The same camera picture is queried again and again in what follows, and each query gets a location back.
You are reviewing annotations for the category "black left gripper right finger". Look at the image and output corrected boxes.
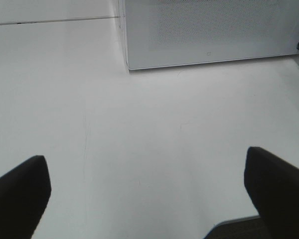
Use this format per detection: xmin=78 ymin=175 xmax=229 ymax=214
xmin=244 ymin=147 xmax=299 ymax=239

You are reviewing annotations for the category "white microwave oven body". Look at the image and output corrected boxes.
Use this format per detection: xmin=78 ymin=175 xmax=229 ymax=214
xmin=118 ymin=0 xmax=299 ymax=71

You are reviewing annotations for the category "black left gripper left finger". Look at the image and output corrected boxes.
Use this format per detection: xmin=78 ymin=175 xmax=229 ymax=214
xmin=0 ymin=155 xmax=51 ymax=239

